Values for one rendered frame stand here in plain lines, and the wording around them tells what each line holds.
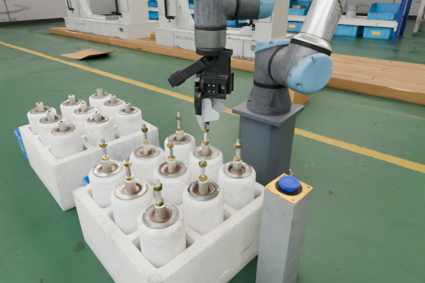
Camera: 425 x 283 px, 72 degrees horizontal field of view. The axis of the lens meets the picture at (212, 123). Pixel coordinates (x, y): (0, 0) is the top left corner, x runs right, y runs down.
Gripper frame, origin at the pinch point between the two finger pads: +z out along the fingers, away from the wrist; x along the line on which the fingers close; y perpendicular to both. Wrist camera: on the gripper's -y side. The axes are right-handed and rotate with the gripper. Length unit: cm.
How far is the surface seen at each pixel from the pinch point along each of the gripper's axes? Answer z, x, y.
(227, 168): 9.2, -6.0, 8.8
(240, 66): 31, 188, -35
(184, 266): 17.3, -30.3, 7.0
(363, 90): 32, 152, 63
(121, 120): 11.4, 15.1, -38.2
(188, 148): 10.6, 2.9, -5.9
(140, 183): 9.1, -18.7, -9.2
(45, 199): 35, -8, -57
